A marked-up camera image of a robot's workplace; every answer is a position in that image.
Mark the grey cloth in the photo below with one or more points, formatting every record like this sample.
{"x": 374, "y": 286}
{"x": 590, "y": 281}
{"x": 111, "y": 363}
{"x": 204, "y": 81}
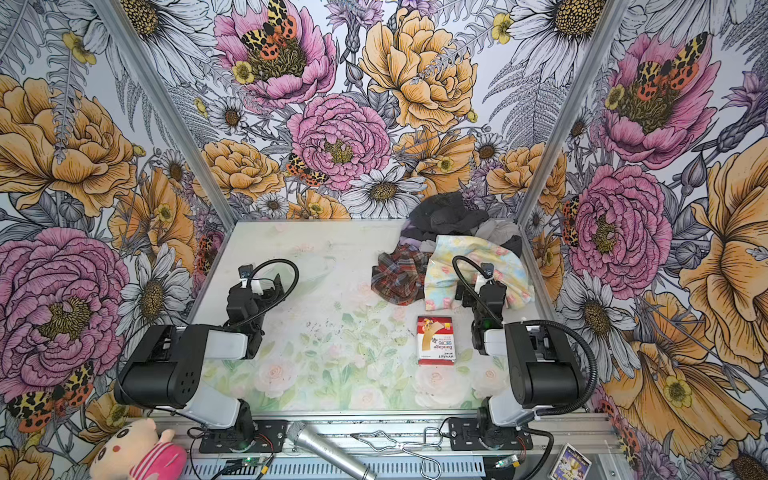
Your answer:
{"x": 498, "y": 231}

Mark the pink plush doll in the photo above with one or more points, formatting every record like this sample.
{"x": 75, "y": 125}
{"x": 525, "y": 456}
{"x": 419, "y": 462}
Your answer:
{"x": 139, "y": 451}

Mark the black cloth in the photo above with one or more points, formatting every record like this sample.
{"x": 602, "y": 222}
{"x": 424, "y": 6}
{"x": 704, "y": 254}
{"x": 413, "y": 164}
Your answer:
{"x": 447, "y": 214}

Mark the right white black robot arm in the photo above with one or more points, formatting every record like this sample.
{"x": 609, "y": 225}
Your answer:
{"x": 552, "y": 369}

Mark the lavender cloth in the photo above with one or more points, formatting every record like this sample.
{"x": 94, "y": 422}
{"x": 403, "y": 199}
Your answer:
{"x": 425, "y": 246}

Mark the red plaid cloth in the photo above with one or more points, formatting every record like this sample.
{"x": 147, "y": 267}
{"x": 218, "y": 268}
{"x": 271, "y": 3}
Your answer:
{"x": 399, "y": 276}

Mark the silver microphone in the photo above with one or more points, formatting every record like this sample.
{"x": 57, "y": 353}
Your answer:
{"x": 303, "y": 436}

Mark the metal wire hanger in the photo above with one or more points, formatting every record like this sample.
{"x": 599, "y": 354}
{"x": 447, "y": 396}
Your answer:
{"x": 383, "y": 443}

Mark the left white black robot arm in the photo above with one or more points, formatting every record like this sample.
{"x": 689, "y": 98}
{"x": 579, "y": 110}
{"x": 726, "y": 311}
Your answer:
{"x": 164, "y": 370}

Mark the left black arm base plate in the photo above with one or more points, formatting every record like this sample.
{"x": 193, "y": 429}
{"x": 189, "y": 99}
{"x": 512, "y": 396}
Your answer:
{"x": 268, "y": 437}

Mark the colourful card box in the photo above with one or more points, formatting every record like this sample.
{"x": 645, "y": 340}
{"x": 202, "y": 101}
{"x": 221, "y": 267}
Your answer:
{"x": 570, "y": 465}

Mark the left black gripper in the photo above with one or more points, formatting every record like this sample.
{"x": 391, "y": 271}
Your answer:
{"x": 270, "y": 292}

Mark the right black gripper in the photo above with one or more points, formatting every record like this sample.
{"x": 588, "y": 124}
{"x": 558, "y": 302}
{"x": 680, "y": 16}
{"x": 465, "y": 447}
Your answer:
{"x": 466, "y": 301}

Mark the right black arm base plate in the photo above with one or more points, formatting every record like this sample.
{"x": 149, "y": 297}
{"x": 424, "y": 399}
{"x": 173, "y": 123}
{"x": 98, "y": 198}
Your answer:
{"x": 464, "y": 434}

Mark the red bandage box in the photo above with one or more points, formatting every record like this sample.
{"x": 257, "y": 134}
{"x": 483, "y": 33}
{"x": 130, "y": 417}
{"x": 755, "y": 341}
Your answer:
{"x": 435, "y": 340}

